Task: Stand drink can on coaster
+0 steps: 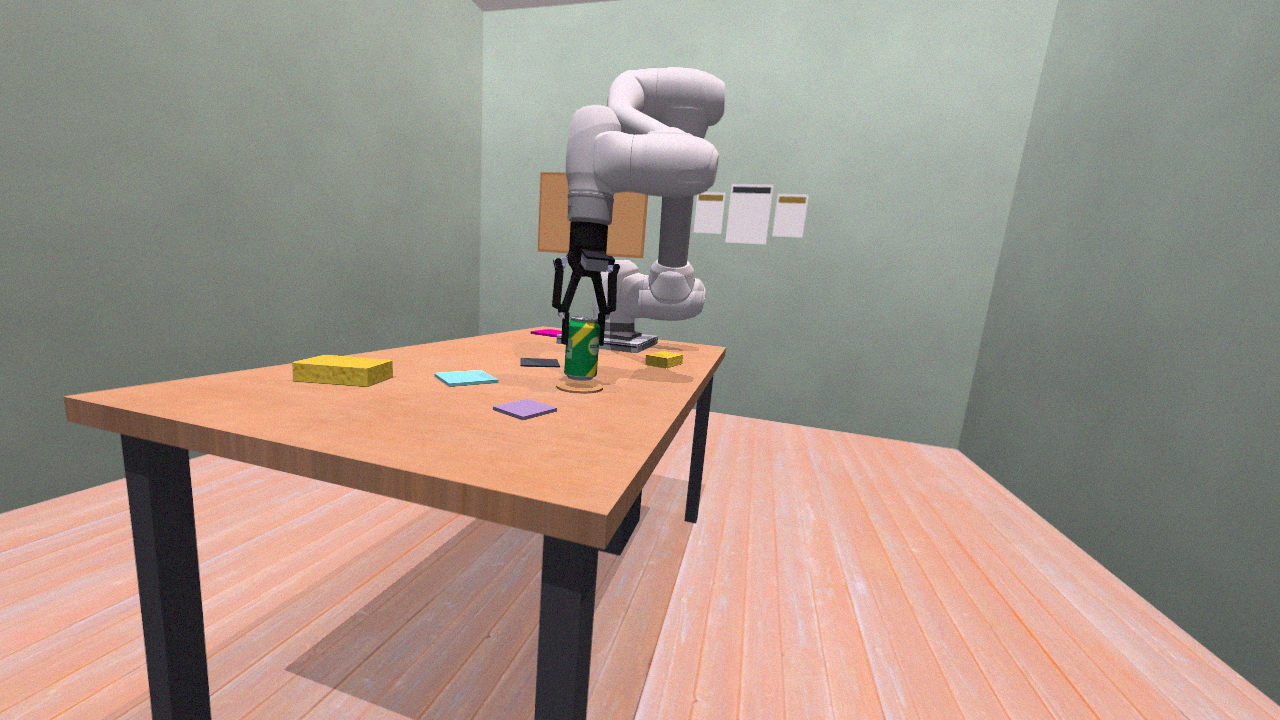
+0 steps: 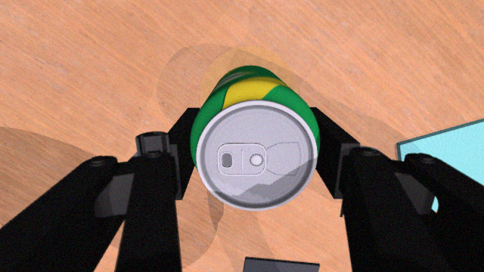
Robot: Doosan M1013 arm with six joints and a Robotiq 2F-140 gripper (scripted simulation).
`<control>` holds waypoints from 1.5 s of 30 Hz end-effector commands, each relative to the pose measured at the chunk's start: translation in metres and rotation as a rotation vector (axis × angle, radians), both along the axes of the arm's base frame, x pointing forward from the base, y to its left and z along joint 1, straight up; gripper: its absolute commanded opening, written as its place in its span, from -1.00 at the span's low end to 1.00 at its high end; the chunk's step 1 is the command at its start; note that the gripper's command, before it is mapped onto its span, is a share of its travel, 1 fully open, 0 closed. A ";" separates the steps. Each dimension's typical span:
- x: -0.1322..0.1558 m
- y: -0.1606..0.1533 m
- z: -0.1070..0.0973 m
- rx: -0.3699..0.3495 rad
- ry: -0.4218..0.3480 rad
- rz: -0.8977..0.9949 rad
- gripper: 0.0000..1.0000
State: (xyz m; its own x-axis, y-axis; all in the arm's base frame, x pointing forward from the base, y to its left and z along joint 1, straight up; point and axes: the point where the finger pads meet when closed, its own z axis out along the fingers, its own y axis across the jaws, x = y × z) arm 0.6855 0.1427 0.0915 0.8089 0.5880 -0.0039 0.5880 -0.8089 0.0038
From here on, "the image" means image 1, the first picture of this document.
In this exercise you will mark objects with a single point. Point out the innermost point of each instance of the tan round disc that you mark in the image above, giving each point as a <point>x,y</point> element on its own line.
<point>581,387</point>

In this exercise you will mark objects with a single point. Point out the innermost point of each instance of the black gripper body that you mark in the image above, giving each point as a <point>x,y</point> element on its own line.
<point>585,235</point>

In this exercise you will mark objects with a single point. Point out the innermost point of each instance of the green and yellow drink can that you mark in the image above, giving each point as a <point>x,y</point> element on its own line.
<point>581,353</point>

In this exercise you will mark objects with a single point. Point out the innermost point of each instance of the yellow sponge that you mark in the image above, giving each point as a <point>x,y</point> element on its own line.
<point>664,359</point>
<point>342,370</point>

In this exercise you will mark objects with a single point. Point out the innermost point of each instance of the light blue square tile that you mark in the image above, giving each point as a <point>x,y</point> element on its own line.
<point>464,378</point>

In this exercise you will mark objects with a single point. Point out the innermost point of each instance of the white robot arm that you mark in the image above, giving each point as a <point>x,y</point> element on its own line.
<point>673,163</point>

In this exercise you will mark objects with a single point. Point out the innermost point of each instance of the purple square block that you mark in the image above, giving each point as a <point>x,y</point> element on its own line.
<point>524,409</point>

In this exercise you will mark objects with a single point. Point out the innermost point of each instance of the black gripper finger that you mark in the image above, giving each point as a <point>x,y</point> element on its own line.
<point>560,264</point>
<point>611,298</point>

